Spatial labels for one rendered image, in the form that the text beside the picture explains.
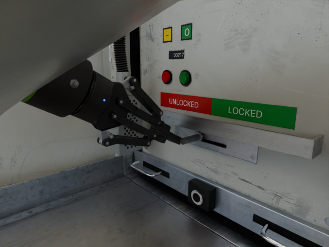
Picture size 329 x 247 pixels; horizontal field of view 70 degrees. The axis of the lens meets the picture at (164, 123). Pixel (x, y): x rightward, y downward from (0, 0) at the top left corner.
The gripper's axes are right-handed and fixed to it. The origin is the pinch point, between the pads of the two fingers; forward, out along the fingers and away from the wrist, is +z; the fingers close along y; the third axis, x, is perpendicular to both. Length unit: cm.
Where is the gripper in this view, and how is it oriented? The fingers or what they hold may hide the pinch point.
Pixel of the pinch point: (166, 135)
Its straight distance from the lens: 48.7
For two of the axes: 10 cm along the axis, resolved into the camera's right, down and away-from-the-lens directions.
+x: 6.6, 1.7, -7.3
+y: -3.7, 9.2, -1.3
